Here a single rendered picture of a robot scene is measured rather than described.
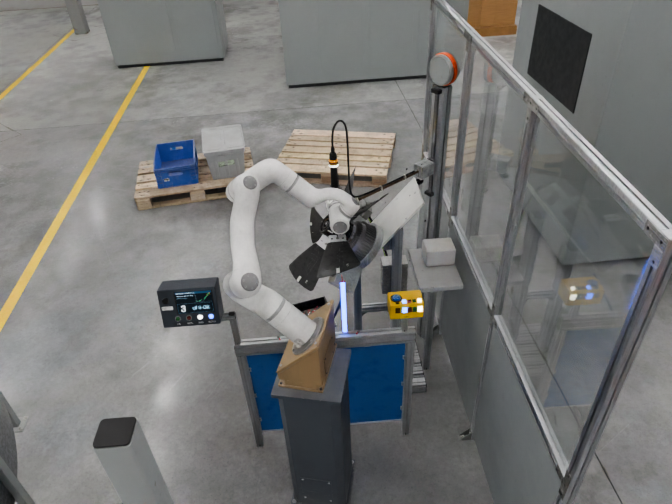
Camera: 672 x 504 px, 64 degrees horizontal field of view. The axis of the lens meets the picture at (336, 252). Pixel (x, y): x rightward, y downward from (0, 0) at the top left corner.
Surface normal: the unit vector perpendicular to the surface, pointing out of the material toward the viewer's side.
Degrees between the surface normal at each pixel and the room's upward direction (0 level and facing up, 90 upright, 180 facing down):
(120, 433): 0
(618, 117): 90
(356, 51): 90
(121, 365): 0
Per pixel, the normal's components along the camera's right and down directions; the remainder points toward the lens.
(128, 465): 0.07, 0.60
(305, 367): -0.22, 0.59
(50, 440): -0.04, -0.80
